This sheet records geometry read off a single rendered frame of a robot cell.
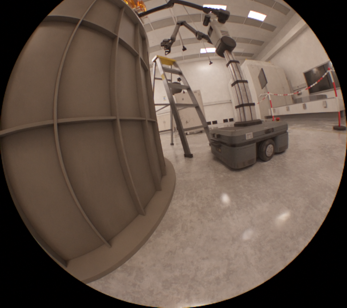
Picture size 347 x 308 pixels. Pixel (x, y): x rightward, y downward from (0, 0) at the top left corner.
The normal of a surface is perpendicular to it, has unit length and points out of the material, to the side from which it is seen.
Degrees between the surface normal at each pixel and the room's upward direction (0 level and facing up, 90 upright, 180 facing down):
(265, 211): 0
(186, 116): 90
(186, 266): 0
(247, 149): 90
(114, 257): 0
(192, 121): 90
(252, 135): 90
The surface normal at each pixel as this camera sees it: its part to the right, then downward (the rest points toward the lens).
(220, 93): -0.16, 0.09
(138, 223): -0.17, -0.98
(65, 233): 0.82, -0.11
